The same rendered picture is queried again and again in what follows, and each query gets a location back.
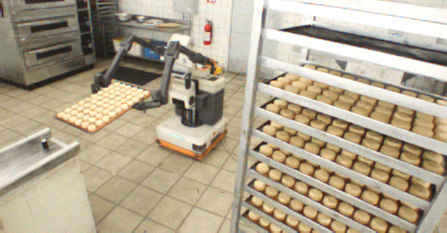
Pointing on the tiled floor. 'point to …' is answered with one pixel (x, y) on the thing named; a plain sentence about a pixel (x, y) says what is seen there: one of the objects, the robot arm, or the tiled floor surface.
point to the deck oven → (44, 32)
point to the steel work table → (143, 29)
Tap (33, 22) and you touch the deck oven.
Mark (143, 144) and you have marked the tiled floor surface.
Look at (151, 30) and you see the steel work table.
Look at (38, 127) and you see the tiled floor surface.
